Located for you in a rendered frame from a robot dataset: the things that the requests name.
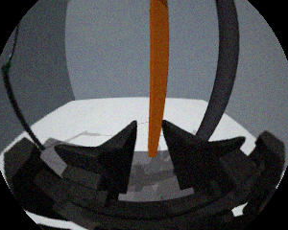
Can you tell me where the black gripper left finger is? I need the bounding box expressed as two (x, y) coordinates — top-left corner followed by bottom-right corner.
(53, 120), (137, 195)

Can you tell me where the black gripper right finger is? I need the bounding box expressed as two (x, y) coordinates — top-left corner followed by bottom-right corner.
(162, 119), (247, 189)

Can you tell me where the orange handle with grey loop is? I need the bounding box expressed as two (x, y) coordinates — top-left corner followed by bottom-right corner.
(148, 0), (170, 157)

